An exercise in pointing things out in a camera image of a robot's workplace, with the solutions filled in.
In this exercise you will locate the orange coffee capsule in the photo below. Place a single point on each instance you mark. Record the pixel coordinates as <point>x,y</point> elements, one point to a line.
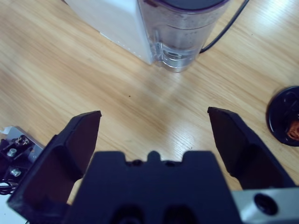
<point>294,131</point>

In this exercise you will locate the white paper tab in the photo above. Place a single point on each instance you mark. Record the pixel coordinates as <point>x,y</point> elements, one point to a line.
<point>4,130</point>

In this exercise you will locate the clear water tank grey lid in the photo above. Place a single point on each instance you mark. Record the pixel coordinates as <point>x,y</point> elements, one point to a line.
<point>180,30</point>

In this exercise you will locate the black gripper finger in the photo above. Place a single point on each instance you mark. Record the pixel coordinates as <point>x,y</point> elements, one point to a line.
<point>245,158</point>
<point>58,163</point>

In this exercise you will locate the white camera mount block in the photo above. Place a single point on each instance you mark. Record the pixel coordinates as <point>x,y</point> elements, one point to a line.
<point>30,149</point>

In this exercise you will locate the black capsule holder with rods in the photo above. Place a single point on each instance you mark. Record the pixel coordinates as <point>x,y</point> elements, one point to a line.
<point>280,116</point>

